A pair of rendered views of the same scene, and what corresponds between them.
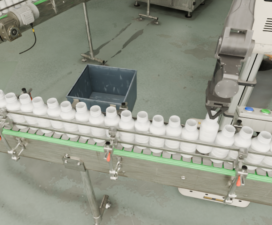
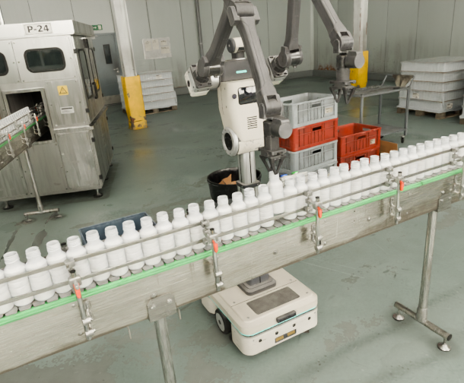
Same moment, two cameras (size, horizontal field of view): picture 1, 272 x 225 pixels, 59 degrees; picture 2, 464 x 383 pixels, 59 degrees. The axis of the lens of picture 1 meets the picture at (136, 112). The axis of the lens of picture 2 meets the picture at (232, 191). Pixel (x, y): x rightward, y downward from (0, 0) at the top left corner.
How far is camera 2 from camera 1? 96 cm
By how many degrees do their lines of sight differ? 41
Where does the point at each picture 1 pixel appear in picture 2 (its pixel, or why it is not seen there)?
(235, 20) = (266, 90)
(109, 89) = not seen: hidden behind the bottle
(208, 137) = (279, 192)
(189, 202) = (265, 360)
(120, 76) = not seen: hidden behind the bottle
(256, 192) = (329, 232)
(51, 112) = (131, 235)
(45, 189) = not seen: outside the picture
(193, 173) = (282, 239)
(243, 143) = (303, 187)
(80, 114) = (165, 223)
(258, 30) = (245, 128)
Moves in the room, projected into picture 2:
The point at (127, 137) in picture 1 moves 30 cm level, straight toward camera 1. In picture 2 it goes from (217, 227) to (283, 253)
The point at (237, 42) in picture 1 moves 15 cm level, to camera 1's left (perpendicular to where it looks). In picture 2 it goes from (274, 102) to (244, 110)
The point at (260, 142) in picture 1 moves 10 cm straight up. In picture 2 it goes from (313, 179) to (313, 156)
